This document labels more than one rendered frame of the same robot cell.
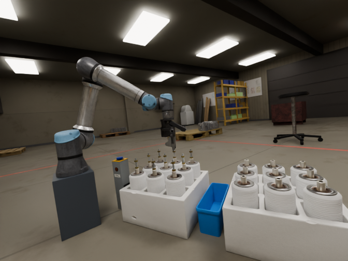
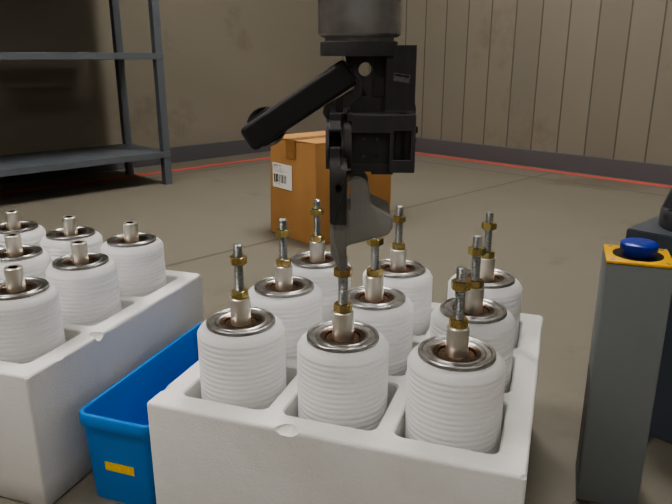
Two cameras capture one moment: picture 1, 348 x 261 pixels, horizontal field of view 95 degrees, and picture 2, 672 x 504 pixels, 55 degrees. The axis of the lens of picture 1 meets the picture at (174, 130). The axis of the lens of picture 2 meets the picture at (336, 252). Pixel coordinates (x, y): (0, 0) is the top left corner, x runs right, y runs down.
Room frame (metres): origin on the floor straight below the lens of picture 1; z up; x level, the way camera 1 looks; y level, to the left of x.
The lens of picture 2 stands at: (1.64, -0.09, 0.53)
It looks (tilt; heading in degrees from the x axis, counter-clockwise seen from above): 17 degrees down; 171
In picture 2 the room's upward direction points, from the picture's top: straight up
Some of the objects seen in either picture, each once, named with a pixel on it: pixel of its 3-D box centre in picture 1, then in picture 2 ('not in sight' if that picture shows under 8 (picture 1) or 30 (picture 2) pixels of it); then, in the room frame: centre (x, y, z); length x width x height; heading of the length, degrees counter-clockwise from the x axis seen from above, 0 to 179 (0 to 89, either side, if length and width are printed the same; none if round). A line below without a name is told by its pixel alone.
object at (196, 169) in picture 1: (193, 176); (244, 396); (0.98, -0.09, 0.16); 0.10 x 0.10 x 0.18
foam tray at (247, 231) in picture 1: (277, 210); (30, 353); (0.67, -0.42, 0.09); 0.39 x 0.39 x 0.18; 62
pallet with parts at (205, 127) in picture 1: (194, 129); not in sight; (4.29, -0.56, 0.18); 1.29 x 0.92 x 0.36; 124
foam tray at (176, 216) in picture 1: (169, 193); (371, 416); (0.93, 0.07, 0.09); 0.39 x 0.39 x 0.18; 62
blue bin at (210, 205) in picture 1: (215, 205); (183, 404); (0.81, -0.18, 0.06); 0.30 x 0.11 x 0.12; 152
